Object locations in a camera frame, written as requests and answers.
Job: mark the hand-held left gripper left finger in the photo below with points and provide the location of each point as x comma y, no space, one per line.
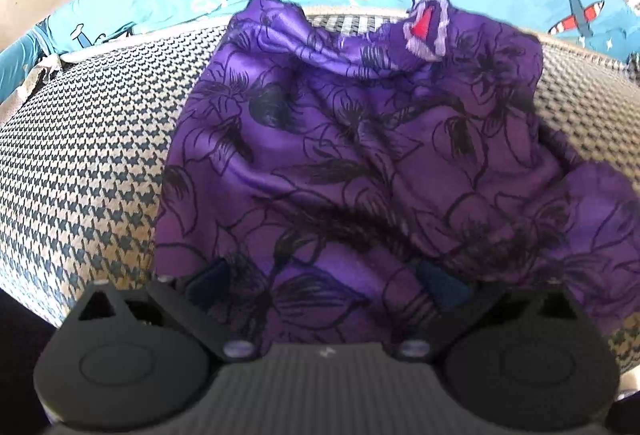
210,280

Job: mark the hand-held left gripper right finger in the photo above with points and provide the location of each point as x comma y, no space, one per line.
445,286

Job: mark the purple floral shirt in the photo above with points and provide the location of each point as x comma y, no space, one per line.
350,140

